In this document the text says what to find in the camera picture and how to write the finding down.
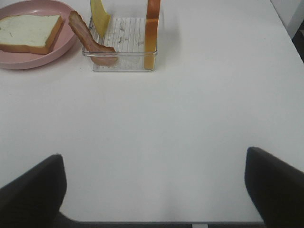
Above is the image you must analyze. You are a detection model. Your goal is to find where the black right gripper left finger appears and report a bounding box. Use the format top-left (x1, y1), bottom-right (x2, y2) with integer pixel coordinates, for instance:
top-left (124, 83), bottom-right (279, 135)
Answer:
top-left (0, 154), bottom-right (81, 228)

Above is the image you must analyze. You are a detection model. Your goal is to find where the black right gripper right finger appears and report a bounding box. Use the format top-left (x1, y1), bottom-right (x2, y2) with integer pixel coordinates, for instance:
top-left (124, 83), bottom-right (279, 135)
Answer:
top-left (244, 147), bottom-right (304, 228)

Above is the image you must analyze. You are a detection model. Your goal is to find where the bacon strip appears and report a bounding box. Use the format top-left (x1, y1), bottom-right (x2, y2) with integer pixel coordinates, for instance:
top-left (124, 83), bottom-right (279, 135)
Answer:
top-left (68, 10), bottom-right (118, 66)

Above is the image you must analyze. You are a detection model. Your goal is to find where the bread slice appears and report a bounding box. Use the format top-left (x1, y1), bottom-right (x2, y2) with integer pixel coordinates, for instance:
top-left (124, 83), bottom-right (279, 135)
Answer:
top-left (0, 15), bottom-right (64, 55)
top-left (144, 0), bottom-right (161, 70)

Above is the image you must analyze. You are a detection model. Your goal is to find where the pink round plate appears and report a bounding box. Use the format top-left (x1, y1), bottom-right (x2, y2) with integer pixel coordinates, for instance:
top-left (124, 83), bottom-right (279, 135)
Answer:
top-left (0, 0), bottom-right (77, 70)

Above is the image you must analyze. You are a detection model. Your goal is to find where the right clear plastic container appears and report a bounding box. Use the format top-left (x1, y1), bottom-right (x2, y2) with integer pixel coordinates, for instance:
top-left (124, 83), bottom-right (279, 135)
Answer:
top-left (82, 17), bottom-right (157, 72)

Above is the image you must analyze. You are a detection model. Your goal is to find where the yellow cheese slice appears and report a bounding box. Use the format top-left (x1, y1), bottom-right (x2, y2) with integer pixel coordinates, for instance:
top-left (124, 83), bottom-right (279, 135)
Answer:
top-left (90, 0), bottom-right (111, 38)

